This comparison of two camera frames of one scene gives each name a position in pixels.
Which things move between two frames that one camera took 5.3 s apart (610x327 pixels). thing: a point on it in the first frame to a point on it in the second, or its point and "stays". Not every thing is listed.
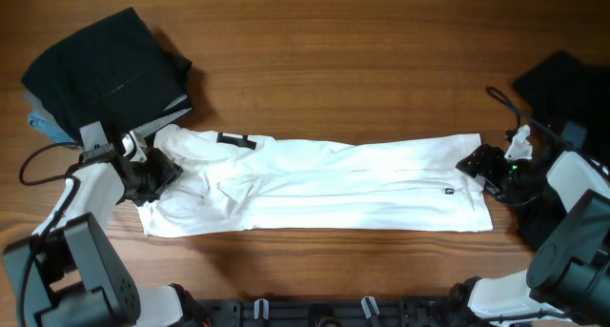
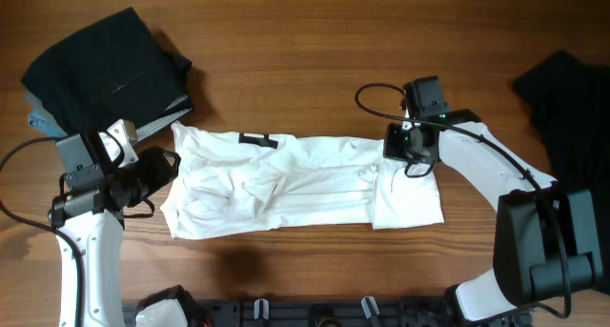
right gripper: (485, 162) to (393, 144)
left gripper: (170, 171) stays
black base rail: (336, 313) stays
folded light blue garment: (49, 126) stays
